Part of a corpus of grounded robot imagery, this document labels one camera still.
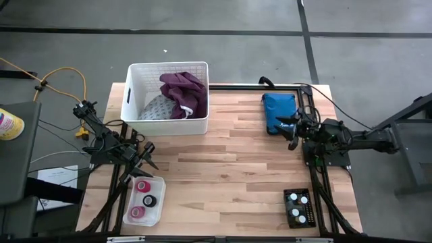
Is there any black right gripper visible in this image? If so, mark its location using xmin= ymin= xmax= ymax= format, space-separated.
xmin=275 ymin=113 xmax=323 ymax=151

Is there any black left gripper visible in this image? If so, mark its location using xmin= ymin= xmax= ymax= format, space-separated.
xmin=120 ymin=141 xmax=159 ymax=185

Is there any pink bandage roll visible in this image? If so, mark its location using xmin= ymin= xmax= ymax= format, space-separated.
xmin=130 ymin=205 xmax=146 ymax=219
xmin=136 ymin=180 xmax=151 ymax=194

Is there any blue first aid pouch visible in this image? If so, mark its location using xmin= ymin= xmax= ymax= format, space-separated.
xmin=262 ymin=92 xmax=300 ymax=136

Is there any grey patterned cloth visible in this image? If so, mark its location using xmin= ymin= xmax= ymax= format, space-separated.
xmin=137 ymin=93 xmax=177 ymax=122

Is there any purple cloth white trim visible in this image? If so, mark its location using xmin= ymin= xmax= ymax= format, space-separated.
xmin=159 ymin=71 xmax=209 ymax=120

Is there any white perforated plastic basket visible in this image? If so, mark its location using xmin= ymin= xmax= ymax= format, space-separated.
xmin=120 ymin=61 xmax=211 ymax=136

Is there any clear plastic tray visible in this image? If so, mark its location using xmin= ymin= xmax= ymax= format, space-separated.
xmin=122 ymin=174 xmax=167 ymax=227

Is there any white paper sheet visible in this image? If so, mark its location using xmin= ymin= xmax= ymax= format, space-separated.
xmin=36 ymin=164 xmax=79 ymax=213

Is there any black perforated tray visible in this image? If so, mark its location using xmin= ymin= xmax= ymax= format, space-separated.
xmin=283 ymin=188 xmax=317 ymax=230

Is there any black metal stand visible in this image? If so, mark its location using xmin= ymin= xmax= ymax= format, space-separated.
xmin=372 ymin=92 xmax=432 ymax=196

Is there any dark grey side table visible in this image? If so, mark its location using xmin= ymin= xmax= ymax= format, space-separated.
xmin=0 ymin=101 xmax=42 ymax=207

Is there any yellow wipes canister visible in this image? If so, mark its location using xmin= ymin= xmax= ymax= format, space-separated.
xmin=0 ymin=107 xmax=26 ymax=141

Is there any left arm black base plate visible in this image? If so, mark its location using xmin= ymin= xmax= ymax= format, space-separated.
xmin=89 ymin=148 xmax=136 ymax=166

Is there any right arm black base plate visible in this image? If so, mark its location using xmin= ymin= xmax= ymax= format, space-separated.
xmin=302 ymin=140 xmax=352 ymax=168

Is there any black power cable with plug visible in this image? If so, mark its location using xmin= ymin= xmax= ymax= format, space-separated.
xmin=259 ymin=76 xmax=374 ymax=131

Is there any white cable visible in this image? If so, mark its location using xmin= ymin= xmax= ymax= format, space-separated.
xmin=29 ymin=151 xmax=92 ymax=165

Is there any black floor strap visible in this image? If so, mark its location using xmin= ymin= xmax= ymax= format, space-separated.
xmin=0 ymin=70 xmax=38 ymax=79

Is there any yellow cable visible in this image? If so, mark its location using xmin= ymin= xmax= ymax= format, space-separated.
xmin=0 ymin=57 xmax=97 ymax=141

